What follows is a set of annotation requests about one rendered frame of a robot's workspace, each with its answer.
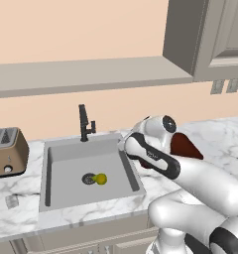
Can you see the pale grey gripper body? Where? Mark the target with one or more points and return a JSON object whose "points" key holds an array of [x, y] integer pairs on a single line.
{"points": [[122, 145]]}

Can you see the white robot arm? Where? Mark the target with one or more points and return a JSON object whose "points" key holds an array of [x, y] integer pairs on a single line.
{"points": [[203, 188]]}

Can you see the yellow green produce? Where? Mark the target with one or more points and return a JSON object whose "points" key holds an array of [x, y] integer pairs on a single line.
{"points": [[101, 179]]}

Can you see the black sink faucet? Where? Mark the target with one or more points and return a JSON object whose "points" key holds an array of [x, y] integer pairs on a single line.
{"points": [[83, 122]]}

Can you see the round metal sink drain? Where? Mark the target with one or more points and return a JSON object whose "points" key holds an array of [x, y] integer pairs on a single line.
{"points": [[86, 179]]}

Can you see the grey sink basin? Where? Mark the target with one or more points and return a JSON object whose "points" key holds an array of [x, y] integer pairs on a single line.
{"points": [[74, 195]]}

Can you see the beige base cupboard run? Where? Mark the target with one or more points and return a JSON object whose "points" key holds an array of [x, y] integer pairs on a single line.
{"points": [[91, 236]]}

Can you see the bronze toaster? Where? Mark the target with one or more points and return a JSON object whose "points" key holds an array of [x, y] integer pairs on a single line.
{"points": [[10, 155]]}

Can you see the grey wall shelf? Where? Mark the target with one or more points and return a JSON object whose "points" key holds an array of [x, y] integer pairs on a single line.
{"points": [[84, 76]]}

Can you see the grey wall outlet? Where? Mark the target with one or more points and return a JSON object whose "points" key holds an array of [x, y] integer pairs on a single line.
{"points": [[233, 85], [217, 86]]}

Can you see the grey wall cupboard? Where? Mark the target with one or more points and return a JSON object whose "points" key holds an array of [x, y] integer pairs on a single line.
{"points": [[183, 33]]}

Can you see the grey wall cupboard door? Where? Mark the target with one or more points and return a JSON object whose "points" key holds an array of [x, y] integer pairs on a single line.
{"points": [[231, 29]]}

